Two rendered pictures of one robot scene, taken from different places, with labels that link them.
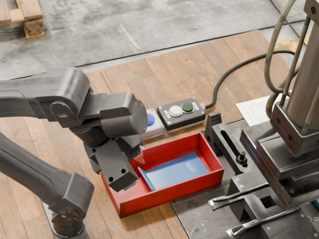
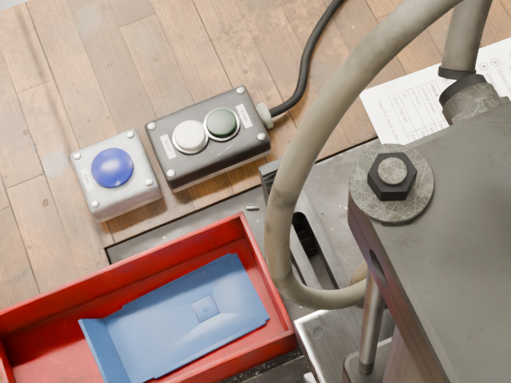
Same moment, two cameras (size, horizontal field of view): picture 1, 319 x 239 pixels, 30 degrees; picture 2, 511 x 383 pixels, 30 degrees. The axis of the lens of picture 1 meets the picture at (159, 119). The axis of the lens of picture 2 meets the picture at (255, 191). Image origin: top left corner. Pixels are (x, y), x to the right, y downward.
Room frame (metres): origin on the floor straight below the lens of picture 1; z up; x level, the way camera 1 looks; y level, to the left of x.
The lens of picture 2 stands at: (0.63, -0.20, 1.74)
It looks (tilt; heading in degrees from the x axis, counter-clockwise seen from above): 67 degrees down; 16
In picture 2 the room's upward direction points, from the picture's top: 12 degrees counter-clockwise
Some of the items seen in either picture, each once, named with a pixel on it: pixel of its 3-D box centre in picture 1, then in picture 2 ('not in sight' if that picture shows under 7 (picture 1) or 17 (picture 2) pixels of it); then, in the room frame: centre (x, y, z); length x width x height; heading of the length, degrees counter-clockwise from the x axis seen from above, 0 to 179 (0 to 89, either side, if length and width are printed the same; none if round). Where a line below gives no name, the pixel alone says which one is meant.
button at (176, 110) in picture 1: (175, 112); (191, 138); (1.00, -0.04, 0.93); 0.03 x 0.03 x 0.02
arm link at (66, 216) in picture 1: (70, 199); not in sight; (0.67, 0.16, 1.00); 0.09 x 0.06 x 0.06; 173
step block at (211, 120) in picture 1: (217, 134); (290, 210); (0.93, -0.14, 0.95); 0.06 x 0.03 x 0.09; 28
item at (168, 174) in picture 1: (173, 170); (174, 319); (0.83, -0.04, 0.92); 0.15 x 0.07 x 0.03; 122
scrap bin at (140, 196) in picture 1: (162, 173); (139, 334); (0.81, -0.02, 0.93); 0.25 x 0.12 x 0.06; 118
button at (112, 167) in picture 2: (146, 121); (113, 169); (0.96, 0.03, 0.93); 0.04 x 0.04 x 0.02
